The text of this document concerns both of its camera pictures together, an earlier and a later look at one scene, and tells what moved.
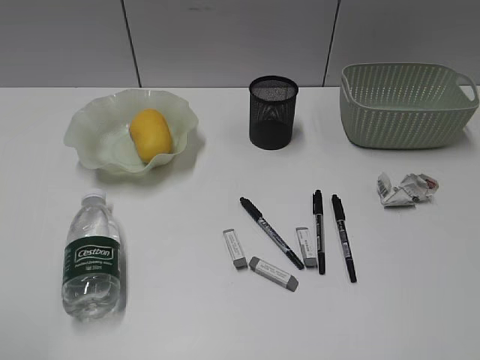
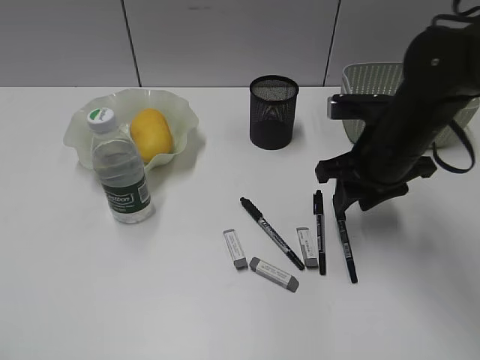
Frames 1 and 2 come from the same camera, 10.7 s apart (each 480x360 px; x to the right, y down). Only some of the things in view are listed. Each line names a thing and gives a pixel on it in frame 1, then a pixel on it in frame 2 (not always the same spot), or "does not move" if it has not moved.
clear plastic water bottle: [91, 288] to [119, 160]
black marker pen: [340, 217] does not move
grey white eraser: [306, 246] does not move
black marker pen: [318, 210] does not move
